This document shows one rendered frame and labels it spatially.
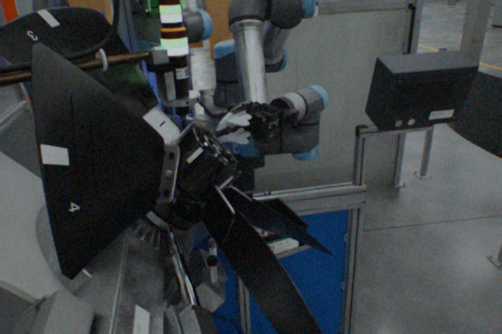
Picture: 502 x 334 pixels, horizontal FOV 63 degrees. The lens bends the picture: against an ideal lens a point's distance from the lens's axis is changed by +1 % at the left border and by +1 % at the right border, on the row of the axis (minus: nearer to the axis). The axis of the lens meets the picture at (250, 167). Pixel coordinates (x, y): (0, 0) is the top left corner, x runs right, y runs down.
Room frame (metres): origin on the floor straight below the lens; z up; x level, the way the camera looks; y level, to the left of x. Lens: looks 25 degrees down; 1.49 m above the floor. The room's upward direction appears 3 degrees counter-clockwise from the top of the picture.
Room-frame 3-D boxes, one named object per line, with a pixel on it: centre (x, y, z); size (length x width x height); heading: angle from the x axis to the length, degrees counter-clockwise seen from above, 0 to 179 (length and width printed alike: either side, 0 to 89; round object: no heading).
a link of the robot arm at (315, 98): (1.04, -0.15, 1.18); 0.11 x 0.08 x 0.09; 136
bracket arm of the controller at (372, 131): (1.18, -0.45, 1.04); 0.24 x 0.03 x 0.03; 99
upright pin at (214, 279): (0.61, 0.08, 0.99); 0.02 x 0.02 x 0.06
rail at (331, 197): (1.10, 0.08, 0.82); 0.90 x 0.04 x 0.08; 99
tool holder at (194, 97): (0.72, 0.13, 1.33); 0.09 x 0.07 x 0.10; 134
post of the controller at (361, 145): (1.17, -0.34, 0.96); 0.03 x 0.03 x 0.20; 9
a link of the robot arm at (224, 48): (1.56, 0.05, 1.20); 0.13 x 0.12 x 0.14; 99
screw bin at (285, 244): (0.95, -0.01, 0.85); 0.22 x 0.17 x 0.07; 114
